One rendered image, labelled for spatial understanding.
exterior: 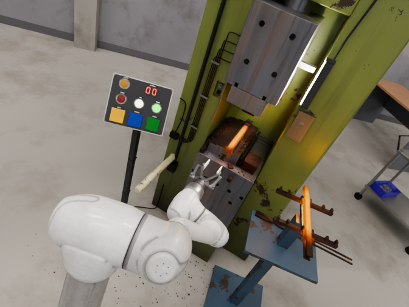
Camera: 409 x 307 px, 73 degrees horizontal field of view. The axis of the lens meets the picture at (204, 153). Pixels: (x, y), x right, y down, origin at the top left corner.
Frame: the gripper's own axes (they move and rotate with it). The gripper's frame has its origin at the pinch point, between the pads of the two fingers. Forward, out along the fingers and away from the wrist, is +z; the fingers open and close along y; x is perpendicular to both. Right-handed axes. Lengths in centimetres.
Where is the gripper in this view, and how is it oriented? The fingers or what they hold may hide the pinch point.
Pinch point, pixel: (212, 167)
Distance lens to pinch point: 145.3
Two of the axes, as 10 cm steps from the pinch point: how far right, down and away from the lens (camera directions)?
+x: 2.9, -7.5, -6.0
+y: 8.6, 4.8, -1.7
